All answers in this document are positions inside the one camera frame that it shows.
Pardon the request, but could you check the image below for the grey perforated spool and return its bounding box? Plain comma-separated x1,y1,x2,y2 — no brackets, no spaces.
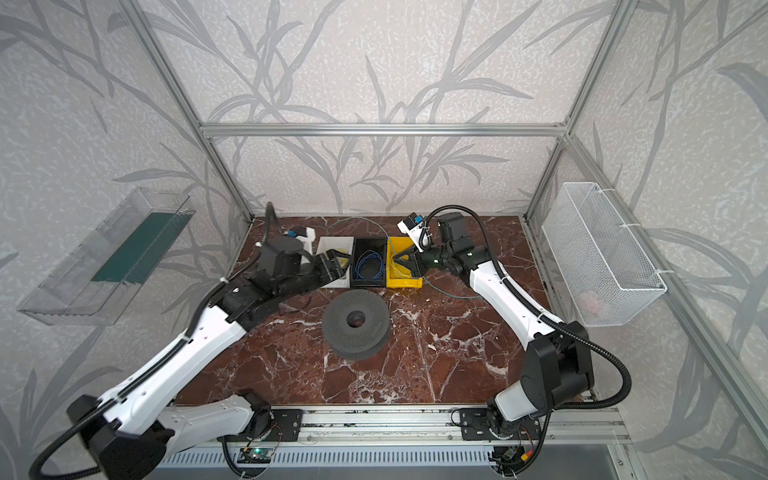
322,289,391,361

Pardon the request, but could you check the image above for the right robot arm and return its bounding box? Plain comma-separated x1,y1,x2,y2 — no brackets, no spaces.
394,213,594,440

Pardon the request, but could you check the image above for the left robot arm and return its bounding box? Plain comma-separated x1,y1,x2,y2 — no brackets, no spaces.
64,235,351,479

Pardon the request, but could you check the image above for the yellow storage bin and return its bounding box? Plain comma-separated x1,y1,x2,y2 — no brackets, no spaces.
386,237,423,289

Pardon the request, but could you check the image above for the white storage bin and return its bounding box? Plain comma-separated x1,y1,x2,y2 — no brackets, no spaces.
316,236,354,289

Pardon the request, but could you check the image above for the black storage bin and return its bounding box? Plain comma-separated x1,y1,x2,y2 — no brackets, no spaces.
350,237,387,288

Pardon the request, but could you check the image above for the pink object in basket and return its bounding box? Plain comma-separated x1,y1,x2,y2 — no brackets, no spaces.
578,290,606,316

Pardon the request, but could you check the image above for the left controller board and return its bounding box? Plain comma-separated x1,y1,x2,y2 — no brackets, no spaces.
236,447,276,465

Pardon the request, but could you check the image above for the blue cable coil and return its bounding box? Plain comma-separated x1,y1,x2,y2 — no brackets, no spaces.
354,250,385,280

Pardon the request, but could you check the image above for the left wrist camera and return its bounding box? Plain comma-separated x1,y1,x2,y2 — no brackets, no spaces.
284,226,316,255

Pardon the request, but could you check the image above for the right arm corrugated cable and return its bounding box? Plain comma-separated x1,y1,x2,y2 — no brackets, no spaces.
422,205,633,411

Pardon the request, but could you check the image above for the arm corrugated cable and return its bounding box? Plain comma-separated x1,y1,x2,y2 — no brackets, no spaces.
422,205,633,411
28,202,280,480

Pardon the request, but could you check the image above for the white wire basket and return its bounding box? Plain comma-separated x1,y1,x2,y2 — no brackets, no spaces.
542,182,667,327

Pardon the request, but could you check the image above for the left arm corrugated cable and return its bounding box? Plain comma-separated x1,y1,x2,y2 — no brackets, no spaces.
28,202,280,480

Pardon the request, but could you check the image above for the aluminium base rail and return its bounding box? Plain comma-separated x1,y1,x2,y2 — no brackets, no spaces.
156,397,629,453

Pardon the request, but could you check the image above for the clear plastic wall tray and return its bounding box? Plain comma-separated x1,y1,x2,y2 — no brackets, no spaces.
18,188,196,326

